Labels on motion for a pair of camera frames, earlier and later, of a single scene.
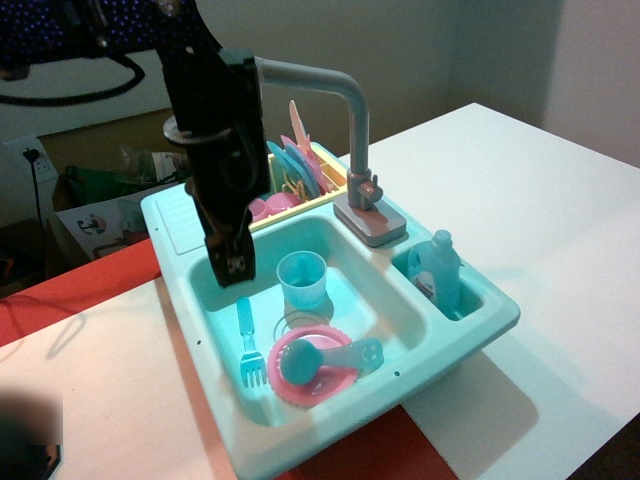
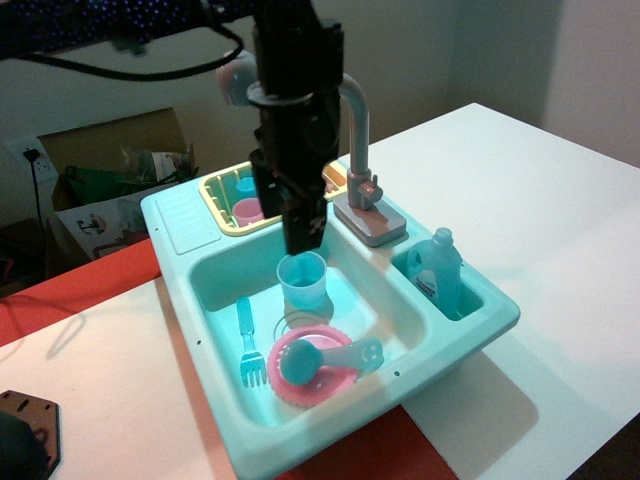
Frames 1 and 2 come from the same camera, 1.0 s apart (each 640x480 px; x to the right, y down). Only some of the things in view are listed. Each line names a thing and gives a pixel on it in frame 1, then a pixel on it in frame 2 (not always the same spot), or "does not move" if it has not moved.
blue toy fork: (252, 360) does not move
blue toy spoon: (302, 361) does not move
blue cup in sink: (302, 276) does not move
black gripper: (220, 115) → (299, 67)
